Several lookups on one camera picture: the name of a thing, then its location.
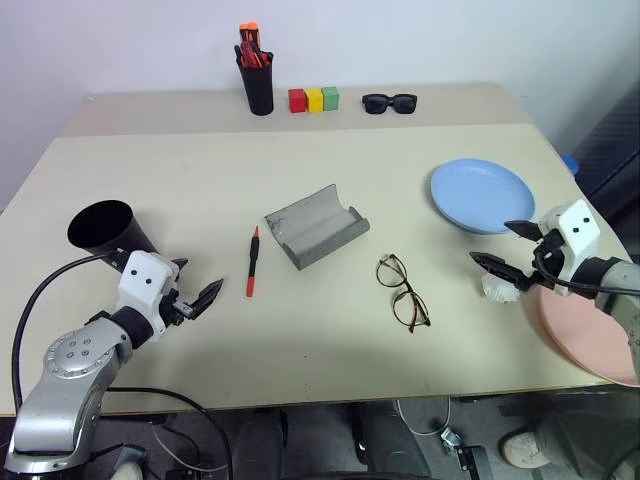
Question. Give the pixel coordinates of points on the metal caster bracket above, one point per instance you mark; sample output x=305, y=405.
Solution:
x=452, y=439

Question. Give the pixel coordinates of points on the small blue object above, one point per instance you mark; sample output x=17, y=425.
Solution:
x=571, y=164

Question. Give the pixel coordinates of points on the tall orange-capped black pen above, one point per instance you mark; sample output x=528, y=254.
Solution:
x=254, y=32
x=245, y=32

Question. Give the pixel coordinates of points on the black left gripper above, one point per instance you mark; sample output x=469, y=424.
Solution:
x=176, y=309

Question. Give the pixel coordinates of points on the blue plastic plate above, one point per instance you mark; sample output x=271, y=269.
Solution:
x=480, y=195

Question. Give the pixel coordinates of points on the yellow cube block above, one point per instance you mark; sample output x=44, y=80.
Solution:
x=315, y=101

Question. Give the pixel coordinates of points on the black carbon-pattern object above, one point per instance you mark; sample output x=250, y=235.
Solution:
x=612, y=150

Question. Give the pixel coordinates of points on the dark rounded shape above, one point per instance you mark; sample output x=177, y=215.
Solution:
x=385, y=440

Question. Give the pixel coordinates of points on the empty black pen cup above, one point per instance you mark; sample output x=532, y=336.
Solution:
x=100, y=230

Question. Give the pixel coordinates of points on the black sunglasses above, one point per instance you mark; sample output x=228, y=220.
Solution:
x=375, y=104

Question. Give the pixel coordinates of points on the grey glasses case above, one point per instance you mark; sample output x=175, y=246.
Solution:
x=320, y=235

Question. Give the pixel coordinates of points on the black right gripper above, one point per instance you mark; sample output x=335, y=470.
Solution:
x=546, y=255

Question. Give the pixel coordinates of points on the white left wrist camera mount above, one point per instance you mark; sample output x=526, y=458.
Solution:
x=145, y=280

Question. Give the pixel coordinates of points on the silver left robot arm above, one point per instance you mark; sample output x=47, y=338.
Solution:
x=70, y=360

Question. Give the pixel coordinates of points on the tortoiseshell round eyeglasses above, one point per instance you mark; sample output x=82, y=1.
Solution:
x=406, y=288

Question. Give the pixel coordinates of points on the grey trouser leg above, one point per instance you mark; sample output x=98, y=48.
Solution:
x=580, y=435

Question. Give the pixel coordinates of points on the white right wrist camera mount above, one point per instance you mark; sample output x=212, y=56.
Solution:
x=577, y=231

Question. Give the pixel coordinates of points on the crumpled white paper ball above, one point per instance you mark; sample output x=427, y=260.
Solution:
x=495, y=293

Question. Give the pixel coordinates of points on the green cube block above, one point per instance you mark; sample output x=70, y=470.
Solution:
x=331, y=98

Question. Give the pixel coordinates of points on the red and black pen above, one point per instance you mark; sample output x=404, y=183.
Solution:
x=251, y=265

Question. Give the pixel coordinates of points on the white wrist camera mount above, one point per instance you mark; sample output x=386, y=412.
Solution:
x=145, y=280
x=577, y=231

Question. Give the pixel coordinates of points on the short orange and black pen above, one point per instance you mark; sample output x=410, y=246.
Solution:
x=248, y=57

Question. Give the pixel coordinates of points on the white shoe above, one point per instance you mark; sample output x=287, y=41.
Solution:
x=125, y=467
x=522, y=447

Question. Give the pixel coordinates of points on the black pen cup with pens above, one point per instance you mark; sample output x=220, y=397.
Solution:
x=257, y=92

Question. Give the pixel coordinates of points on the red cube block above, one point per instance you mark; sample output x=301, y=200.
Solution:
x=297, y=101

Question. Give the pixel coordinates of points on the pink plastic plate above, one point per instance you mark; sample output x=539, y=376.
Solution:
x=575, y=330

